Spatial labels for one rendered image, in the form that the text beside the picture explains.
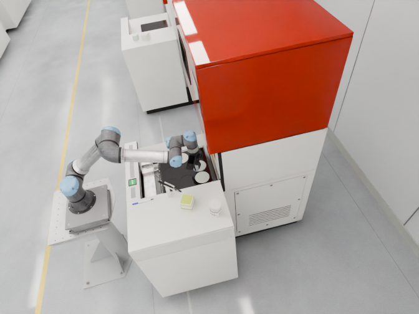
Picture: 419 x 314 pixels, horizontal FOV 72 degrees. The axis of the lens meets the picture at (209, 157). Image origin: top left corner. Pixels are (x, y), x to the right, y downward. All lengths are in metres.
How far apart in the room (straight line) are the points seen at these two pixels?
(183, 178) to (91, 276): 1.34
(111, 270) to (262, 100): 2.03
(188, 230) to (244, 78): 0.91
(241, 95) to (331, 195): 1.88
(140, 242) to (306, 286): 1.45
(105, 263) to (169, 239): 1.28
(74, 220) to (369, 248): 2.35
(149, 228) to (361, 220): 1.97
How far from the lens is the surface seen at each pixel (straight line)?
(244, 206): 2.26
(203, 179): 2.00
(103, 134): 1.80
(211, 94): 1.42
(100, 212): 2.09
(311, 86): 1.62
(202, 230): 1.72
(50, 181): 3.80
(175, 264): 2.02
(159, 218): 1.81
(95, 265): 2.95
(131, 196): 1.98
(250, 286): 2.60
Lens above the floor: 2.49
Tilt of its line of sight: 49 degrees down
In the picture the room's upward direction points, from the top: 9 degrees counter-clockwise
